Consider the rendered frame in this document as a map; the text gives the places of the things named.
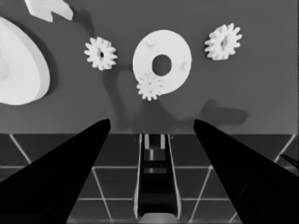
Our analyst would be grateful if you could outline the large thick white disc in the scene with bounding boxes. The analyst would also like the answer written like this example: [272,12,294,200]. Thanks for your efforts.
[0,16,51,106]

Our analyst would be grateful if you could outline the small thin T-shaped piece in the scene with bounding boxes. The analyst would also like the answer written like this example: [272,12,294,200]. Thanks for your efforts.
[24,0,75,23]

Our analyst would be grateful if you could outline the white round carrier with pins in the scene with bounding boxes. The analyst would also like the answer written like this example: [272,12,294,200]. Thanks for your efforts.
[132,29,193,95]

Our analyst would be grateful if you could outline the small white toothed gear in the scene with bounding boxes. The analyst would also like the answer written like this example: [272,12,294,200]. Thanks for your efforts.
[135,73,165,102]

